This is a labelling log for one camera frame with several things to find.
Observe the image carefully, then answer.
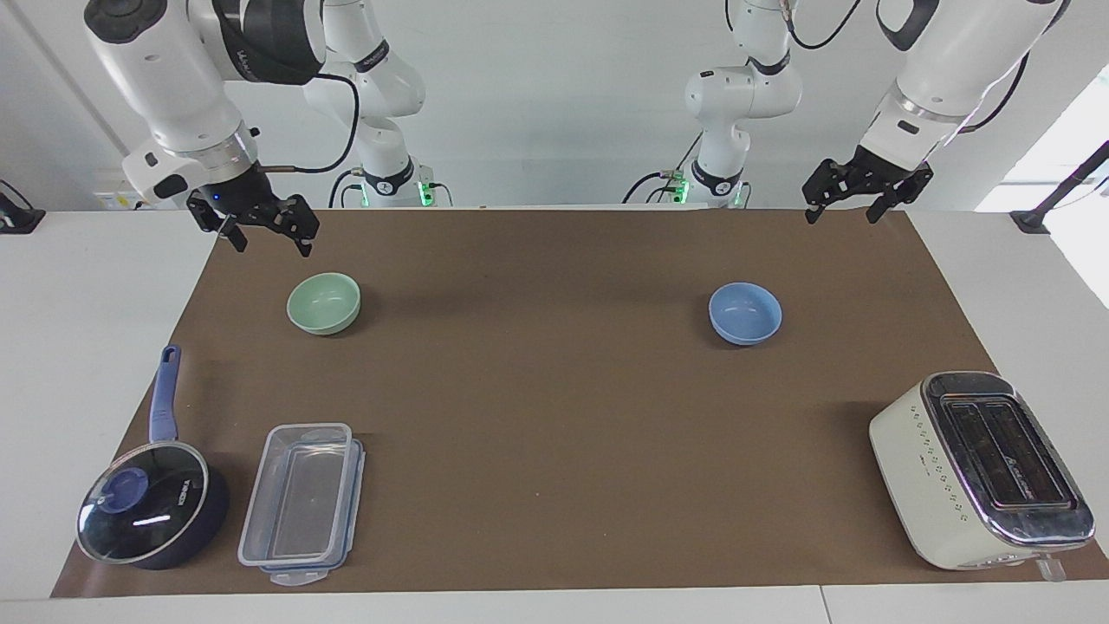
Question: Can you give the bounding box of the black cable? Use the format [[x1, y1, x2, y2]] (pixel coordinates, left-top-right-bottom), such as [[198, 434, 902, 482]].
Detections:
[[953, 50, 1033, 136], [782, 0, 864, 51], [260, 73, 360, 175], [621, 130, 704, 206], [327, 167, 366, 210]]

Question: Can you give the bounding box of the green bowl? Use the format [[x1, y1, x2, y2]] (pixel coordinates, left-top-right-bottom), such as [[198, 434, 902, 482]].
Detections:
[[286, 271, 362, 337]]

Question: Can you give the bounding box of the glass lid with blue knob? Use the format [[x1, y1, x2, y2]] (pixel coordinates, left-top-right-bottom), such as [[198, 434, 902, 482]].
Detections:
[[75, 440, 211, 567]]

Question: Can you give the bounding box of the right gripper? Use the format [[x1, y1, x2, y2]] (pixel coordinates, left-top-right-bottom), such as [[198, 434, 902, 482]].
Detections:
[[186, 163, 320, 258]]

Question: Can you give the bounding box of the dark blue saucepan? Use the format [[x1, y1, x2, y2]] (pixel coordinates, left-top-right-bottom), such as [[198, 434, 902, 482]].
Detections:
[[76, 344, 232, 572]]

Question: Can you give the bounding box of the clear blue-rimmed container lid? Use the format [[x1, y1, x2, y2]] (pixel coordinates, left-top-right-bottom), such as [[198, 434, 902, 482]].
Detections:
[[258, 438, 366, 587]]

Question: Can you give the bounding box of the black stand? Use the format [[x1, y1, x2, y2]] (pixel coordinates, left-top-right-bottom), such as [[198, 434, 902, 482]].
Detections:
[[0, 179, 47, 236], [1008, 139, 1109, 236]]

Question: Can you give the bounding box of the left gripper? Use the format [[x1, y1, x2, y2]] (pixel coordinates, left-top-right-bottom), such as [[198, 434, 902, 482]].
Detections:
[[801, 146, 935, 225]]

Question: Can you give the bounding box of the clear plastic food container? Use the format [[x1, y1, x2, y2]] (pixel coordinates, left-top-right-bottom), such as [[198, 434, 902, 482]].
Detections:
[[237, 422, 354, 569]]

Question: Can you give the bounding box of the blue bowl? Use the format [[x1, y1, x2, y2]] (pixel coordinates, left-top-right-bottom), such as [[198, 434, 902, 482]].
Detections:
[[708, 282, 784, 348]]

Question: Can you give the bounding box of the cream and chrome toaster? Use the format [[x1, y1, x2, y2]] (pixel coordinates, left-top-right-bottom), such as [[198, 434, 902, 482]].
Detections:
[[868, 370, 1097, 582]]

